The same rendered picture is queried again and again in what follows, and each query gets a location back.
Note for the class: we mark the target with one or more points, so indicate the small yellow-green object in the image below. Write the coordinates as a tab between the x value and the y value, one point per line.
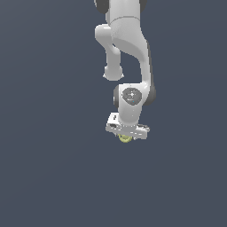
125	138

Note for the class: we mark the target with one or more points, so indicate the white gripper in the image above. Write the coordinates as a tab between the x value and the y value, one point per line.
127	129

